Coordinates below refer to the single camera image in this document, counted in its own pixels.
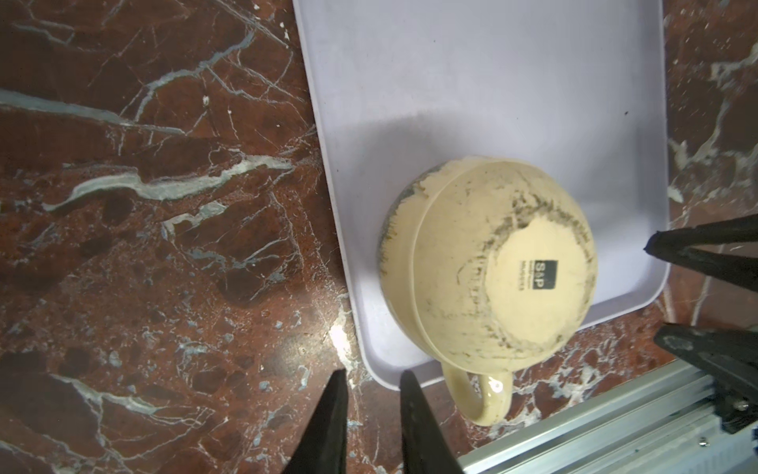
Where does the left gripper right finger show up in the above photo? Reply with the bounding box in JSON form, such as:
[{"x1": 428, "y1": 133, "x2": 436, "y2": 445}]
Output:
[{"x1": 400, "y1": 371, "x2": 464, "y2": 474}]

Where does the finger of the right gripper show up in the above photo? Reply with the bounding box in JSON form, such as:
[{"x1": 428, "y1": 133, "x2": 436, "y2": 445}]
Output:
[
  {"x1": 653, "y1": 324, "x2": 757, "y2": 433},
  {"x1": 645, "y1": 214, "x2": 757, "y2": 292}
]

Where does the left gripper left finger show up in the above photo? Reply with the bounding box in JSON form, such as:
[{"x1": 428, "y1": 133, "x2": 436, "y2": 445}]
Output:
[{"x1": 283, "y1": 369, "x2": 349, "y2": 474}]

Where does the cream teapot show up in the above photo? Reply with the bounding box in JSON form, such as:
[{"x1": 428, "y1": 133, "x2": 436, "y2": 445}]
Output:
[{"x1": 377, "y1": 156, "x2": 598, "y2": 427}]

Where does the lavender plastic tray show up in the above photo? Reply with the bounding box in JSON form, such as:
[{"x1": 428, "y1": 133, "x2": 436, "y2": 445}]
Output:
[{"x1": 294, "y1": 1, "x2": 669, "y2": 390}]

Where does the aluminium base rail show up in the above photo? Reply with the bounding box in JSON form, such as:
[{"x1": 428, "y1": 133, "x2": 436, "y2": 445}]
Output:
[{"x1": 459, "y1": 361, "x2": 757, "y2": 473}]

